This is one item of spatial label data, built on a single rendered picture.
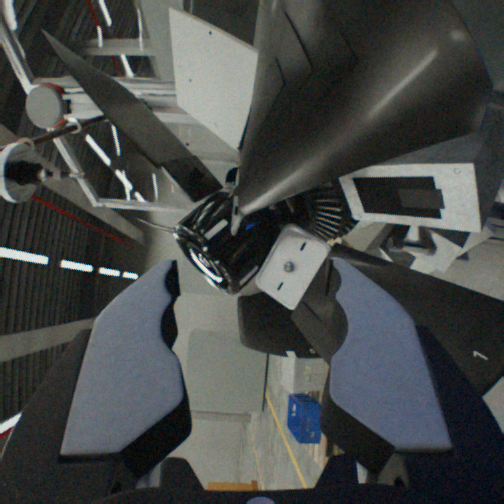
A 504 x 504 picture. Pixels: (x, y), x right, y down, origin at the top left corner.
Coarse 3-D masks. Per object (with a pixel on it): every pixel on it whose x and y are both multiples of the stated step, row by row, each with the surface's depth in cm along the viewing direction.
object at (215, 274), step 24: (216, 192) 39; (192, 216) 36; (216, 216) 35; (264, 216) 38; (288, 216) 38; (192, 240) 37; (216, 240) 34; (240, 240) 35; (264, 240) 36; (192, 264) 43; (216, 264) 34; (240, 264) 35; (240, 288) 37
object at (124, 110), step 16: (64, 48) 31; (64, 64) 28; (80, 64) 34; (80, 80) 30; (96, 80) 35; (112, 80) 43; (96, 96) 32; (112, 96) 37; (128, 96) 43; (112, 112) 33; (128, 112) 38; (144, 112) 43; (128, 128) 35; (144, 128) 39; (160, 128) 43; (144, 144) 36; (160, 144) 39; (176, 144) 43; (160, 160) 37
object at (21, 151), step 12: (12, 144) 28; (24, 144) 30; (0, 156) 27; (12, 156) 28; (24, 156) 30; (0, 168) 27; (12, 168) 28; (0, 180) 27; (12, 180) 29; (0, 192) 28; (12, 192) 29; (24, 192) 31
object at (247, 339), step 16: (240, 304) 50; (256, 304) 50; (272, 304) 50; (240, 320) 55; (256, 320) 53; (272, 320) 53; (288, 320) 53; (240, 336) 61; (256, 336) 58; (272, 336) 57; (288, 336) 56; (304, 336) 56; (272, 352) 63; (304, 352) 60
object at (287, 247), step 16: (288, 224) 36; (288, 240) 36; (304, 240) 35; (320, 240) 34; (272, 256) 37; (288, 256) 36; (304, 256) 35; (320, 256) 34; (272, 272) 37; (304, 272) 35; (272, 288) 37; (288, 288) 36; (304, 288) 35; (288, 304) 36
